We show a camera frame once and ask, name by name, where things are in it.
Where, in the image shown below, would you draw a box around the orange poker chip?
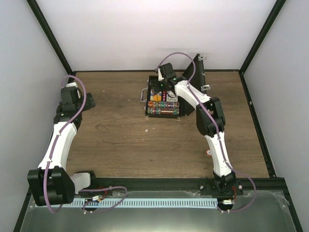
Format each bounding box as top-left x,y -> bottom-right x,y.
205,149 -> 212,157

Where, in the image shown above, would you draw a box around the black poker set case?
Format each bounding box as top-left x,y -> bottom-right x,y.
140,53 -> 210,118

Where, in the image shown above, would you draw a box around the blue playing card deck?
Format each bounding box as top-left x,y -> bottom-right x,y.
167,92 -> 178,102

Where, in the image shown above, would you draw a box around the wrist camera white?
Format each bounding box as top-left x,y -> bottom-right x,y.
66,82 -> 78,87
156,68 -> 163,81

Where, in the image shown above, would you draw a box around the black frame post left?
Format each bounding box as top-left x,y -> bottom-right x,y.
26,0 -> 73,74

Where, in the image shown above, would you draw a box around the black frame post right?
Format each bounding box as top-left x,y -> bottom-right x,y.
239,0 -> 287,71

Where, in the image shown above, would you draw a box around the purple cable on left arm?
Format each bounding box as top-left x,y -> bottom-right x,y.
45,75 -> 86,214

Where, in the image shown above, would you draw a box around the black front mounting rail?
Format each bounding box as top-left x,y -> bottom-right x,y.
92,177 -> 287,197

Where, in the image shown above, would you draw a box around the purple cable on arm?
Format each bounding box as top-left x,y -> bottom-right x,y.
45,75 -> 86,214
158,52 -> 257,213

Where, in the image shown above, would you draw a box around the light blue slotted cable duct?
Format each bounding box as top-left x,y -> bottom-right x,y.
66,198 -> 218,208

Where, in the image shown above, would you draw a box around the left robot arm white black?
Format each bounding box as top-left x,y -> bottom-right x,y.
27,82 -> 99,206

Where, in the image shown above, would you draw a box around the black frame post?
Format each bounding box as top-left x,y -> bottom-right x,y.
26,0 -> 73,74
239,0 -> 287,71

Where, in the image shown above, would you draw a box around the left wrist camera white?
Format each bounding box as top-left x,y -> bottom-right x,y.
66,82 -> 78,87

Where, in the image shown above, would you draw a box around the chips row in case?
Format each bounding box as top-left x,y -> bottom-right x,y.
147,101 -> 180,108
147,108 -> 180,115

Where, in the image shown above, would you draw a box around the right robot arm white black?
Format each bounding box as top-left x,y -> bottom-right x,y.
150,63 -> 236,195

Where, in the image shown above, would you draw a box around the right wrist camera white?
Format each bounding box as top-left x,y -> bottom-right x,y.
156,68 -> 163,81

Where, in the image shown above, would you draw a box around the red dice in case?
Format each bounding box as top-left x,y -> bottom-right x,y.
162,91 -> 167,101

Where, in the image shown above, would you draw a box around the metal sheet front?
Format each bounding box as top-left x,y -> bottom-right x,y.
20,191 -> 296,232

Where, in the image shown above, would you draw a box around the black frame rail right side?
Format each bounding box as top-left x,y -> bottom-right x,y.
239,71 -> 277,178

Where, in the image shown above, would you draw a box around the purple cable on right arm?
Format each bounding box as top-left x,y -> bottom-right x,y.
158,52 -> 257,213

